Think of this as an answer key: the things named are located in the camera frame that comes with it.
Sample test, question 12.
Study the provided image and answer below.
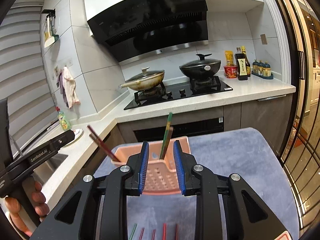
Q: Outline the chrome kitchen faucet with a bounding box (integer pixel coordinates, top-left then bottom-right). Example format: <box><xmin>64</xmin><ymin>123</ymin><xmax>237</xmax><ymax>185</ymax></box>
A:
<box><xmin>9</xmin><ymin>135</ymin><xmax>23</xmax><ymax>157</ymax></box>

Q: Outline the dark soy sauce bottle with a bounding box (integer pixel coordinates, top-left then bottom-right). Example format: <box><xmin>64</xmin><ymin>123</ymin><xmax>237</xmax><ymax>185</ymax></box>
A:
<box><xmin>235</xmin><ymin>47</ymin><xmax>248</xmax><ymax>81</ymax></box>

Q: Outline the hanging pink white towel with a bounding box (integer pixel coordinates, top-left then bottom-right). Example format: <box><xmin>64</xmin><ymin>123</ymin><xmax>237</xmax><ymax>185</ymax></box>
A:
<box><xmin>56</xmin><ymin>67</ymin><xmax>80</xmax><ymax>109</ymax></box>

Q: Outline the maroon chopstick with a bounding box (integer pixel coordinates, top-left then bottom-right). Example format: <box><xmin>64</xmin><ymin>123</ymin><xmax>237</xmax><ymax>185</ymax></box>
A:
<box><xmin>138</xmin><ymin>228</ymin><xmax>145</xmax><ymax>240</ymax></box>
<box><xmin>151</xmin><ymin>229</ymin><xmax>156</xmax><ymax>240</ymax></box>

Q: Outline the patterned plate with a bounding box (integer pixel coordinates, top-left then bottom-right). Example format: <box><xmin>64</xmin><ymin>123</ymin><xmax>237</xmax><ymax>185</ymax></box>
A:
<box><xmin>69</xmin><ymin>128</ymin><xmax>84</xmax><ymax>145</ymax></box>

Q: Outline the green dish soap bottle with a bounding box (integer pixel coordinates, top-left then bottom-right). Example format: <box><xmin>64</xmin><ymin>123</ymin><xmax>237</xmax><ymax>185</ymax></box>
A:
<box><xmin>55</xmin><ymin>107</ymin><xmax>71</xmax><ymax>131</ymax></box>

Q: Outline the spice jar set tray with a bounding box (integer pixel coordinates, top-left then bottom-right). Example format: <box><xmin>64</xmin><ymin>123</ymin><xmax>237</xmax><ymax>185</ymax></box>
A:
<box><xmin>251</xmin><ymin>60</ymin><xmax>274</xmax><ymax>80</ymax></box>

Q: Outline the dark red chopstick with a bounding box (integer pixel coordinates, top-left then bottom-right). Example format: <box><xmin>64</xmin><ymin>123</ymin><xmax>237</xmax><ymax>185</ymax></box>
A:
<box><xmin>174</xmin><ymin>224</ymin><xmax>179</xmax><ymax>240</ymax></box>
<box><xmin>87</xmin><ymin>125</ymin><xmax>120</xmax><ymax>162</ymax></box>

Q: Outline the person's left hand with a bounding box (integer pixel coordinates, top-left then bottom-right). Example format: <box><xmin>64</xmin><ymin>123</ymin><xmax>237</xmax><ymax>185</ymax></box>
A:
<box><xmin>4</xmin><ymin>177</ymin><xmax>49</xmax><ymax>239</ymax></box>

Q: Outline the red instant noodle cup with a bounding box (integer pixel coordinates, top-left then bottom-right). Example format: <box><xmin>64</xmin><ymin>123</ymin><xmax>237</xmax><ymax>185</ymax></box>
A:
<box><xmin>223</xmin><ymin>65</ymin><xmax>238</xmax><ymax>79</ymax></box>

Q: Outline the black wok with lid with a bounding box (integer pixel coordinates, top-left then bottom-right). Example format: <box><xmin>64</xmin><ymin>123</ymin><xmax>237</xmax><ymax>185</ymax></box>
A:
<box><xmin>179</xmin><ymin>54</ymin><xmax>221</xmax><ymax>81</ymax></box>

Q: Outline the wall utensil rack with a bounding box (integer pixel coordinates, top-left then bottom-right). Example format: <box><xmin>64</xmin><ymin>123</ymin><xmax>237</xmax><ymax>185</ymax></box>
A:
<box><xmin>41</xmin><ymin>9</ymin><xmax>59</xmax><ymax>48</ymax></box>

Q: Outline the beige wok with lid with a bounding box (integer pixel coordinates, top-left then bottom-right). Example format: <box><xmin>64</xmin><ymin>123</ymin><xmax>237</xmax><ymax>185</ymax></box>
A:
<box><xmin>119</xmin><ymin>67</ymin><xmax>165</xmax><ymax>91</ymax></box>

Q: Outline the blue-grey fleece table cloth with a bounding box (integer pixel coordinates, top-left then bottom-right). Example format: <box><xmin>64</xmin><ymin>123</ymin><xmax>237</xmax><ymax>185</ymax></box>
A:
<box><xmin>93</xmin><ymin>127</ymin><xmax>300</xmax><ymax>240</ymax></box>

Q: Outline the green chopstick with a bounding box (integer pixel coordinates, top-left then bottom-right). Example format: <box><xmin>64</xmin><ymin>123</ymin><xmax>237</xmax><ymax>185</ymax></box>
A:
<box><xmin>159</xmin><ymin>112</ymin><xmax>173</xmax><ymax>159</ymax></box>
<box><xmin>129</xmin><ymin>223</ymin><xmax>137</xmax><ymax>240</ymax></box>

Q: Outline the black gas stove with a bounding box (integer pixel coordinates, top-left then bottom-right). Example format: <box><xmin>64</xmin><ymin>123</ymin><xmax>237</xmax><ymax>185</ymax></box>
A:
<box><xmin>124</xmin><ymin>76</ymin><xmax>233</xmax><ymax>110</ymax></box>

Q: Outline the brown chopstick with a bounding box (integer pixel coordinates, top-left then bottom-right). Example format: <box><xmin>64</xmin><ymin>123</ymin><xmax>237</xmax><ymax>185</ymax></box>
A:
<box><xmin>163</xmin><ymin>126</ymin><xmax>174</xmax><ymax>159</ymax></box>
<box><xmin>89</xmin><ymin>133</ymin><xmax>120</xmax><ymax>162</ymax></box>

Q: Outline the pink perforated utensil holder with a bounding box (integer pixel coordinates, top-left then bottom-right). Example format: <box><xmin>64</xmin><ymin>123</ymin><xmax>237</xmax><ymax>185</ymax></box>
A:
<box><xmin>111</xmin><ymin>136</ymin><xmax>191</xmax><ymax>196</ymax></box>

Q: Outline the yellow snack packet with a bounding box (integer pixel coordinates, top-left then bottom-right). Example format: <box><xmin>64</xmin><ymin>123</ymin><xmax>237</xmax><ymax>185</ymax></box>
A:
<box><xmin>225</xmin><ymin>50</ymin><xmax>234</xmax><ymax>66</ymax></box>

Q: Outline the black range hood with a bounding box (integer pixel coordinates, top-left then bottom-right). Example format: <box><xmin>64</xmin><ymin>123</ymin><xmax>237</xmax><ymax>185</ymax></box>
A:
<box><xmin>88</xmin><ymin>1</ymin><xmax>208</xmax><ymax>64</ymax></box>

